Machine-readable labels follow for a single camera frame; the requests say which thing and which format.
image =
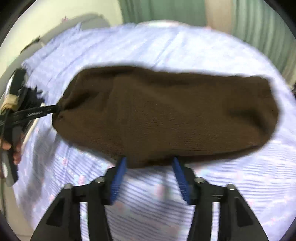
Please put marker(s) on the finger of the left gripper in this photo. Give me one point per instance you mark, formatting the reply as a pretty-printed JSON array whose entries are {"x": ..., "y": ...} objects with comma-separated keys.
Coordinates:
[{"x": 33, "y": 113}]

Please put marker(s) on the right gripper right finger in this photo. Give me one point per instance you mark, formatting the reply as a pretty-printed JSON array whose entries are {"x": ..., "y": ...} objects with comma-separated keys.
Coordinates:
[{"x": 236, "y": 219}]

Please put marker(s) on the purple floral bed sheet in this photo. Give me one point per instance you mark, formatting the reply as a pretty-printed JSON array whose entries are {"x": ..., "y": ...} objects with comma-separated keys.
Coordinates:
[{"x": 150, "y": 206}]

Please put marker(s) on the grey padded headboard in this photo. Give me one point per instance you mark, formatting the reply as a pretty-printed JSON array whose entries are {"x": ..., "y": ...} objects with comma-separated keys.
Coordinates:
[{"x": 87, "y": 21}]

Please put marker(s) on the person's left hand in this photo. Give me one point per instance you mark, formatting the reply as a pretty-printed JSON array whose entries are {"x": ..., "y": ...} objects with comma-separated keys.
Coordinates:
[{"x": 11, "y": 155}]

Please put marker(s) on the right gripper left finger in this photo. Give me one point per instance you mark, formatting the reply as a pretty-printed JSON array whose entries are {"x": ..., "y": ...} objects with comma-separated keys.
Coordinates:
[{"x": 62, "y": 220}]

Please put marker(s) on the beige sheer curtain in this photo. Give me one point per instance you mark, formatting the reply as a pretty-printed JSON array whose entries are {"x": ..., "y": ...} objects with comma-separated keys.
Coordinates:
[{"x": 219, "y": 15}]

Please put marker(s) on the dark brown fleece pants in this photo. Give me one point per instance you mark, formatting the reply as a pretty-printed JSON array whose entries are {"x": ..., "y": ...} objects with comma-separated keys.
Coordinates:
[{"x": 150, "y": 117}]

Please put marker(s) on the green curtain right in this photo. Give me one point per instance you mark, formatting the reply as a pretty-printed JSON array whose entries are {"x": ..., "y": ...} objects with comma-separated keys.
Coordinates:
[{"x": 257, "y": 24}]

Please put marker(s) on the green curtain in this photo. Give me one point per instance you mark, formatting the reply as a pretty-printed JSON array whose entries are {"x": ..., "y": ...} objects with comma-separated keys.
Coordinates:
[
  {"x": 191, "y": 12},
  {"x": 257, "y": 24}
]

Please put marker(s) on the green curtain left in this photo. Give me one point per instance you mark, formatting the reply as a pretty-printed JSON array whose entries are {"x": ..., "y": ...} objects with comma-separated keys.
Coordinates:
[{"x": 191, "y": 12}]

